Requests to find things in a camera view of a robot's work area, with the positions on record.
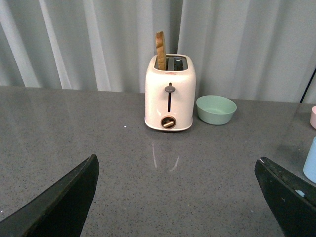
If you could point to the grey curtain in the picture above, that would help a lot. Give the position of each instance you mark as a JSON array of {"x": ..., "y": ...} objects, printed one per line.
[{"x": 241, "y": 49}]

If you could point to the toast bread slice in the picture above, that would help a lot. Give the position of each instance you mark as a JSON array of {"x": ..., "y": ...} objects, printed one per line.
[{"x": 161, "y": 52}]

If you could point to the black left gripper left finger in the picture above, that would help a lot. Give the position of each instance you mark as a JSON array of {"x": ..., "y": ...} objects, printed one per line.
[{"x": 61, "y": 210}]

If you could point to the pink bowl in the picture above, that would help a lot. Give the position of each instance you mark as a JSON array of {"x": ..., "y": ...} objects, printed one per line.
[{"x": 313, "y": 117}]

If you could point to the cream white toaster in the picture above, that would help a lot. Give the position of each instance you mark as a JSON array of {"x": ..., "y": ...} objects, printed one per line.
[{"x": 170, "y": 94}]

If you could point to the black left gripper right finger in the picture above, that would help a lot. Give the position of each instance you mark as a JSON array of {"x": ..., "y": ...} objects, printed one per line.
[{"x": 291, "y": 199}]

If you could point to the green bowl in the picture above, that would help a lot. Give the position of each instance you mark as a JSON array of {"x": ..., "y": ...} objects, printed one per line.
[{"x": 215, "y": 110}]

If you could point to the blue cup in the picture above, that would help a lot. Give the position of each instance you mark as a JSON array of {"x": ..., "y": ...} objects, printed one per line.
[{"x": 309, "y": 168}]

